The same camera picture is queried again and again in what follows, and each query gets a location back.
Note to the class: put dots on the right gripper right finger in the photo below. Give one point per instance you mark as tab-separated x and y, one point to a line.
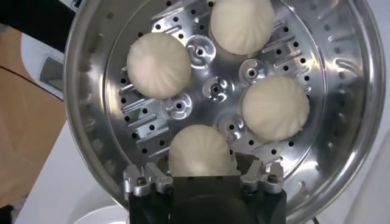
254	176

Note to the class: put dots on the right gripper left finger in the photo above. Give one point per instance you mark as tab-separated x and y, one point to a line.
160	181

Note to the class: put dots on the white steamed baozi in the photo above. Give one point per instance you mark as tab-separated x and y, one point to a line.
242	25
198	149
275	108
158	65

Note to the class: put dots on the stainless steel steamer basket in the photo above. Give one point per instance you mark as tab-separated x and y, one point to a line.
335	91

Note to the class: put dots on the black white robot torso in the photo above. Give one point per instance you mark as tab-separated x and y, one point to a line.
36	51

